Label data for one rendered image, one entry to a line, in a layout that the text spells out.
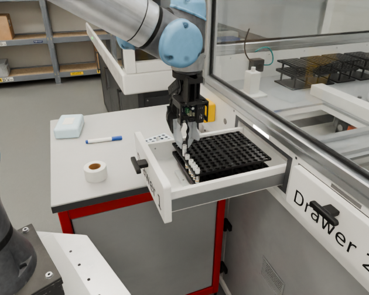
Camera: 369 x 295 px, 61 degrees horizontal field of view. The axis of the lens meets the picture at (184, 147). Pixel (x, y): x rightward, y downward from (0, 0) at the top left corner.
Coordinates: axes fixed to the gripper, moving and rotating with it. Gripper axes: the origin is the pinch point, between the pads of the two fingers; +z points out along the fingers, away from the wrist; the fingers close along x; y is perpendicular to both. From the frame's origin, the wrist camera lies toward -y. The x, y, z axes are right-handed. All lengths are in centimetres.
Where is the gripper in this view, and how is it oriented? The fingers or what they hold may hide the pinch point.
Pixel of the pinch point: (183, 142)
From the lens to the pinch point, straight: 84.1
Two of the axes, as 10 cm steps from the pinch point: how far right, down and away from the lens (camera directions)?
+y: 3.4, 4.6, -8.2
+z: -0.1, 8.7, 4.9
